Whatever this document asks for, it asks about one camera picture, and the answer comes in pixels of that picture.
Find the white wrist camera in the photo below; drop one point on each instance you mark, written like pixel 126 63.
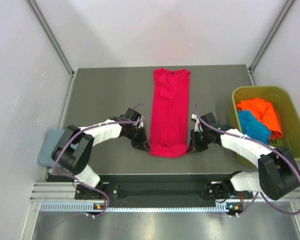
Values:
pixel 140 124
pixel 197 123

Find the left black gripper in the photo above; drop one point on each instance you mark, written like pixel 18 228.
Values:
pixel 144 146

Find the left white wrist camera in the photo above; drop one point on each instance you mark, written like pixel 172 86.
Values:
pixel 140 124

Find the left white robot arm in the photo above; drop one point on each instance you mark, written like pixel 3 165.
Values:
pixel 72 152

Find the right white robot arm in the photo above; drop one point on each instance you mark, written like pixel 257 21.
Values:
pixel 273 178

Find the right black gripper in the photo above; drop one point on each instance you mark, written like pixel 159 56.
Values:
pixel 197 147

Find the orange t shirt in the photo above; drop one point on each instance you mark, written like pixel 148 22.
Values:
pixel 265 112

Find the left aluminium corner post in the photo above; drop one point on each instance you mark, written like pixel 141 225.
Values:
pixel 49 33

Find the right aluminium corner post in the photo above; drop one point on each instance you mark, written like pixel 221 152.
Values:
pixel 288 4

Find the aluminium frame rail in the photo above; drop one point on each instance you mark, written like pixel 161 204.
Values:
pixel 70 191

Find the olive green plastic bin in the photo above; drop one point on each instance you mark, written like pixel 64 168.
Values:
pixel 283 104

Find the folded grey-blue t shirt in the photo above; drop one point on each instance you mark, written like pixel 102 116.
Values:
pixel 52 138

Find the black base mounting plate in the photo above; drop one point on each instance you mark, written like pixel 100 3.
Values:
pixel 214 184

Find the blue t shirt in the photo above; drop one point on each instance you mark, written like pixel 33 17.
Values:
pixel 253 128

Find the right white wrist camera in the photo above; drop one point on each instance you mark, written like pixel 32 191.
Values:
pixel 197 123

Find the aluminium corner post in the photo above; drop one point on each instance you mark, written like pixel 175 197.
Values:
pixel 288 4
pixel 49 33

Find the magenta t shirt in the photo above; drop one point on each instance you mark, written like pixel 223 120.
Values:
pixel 170 109

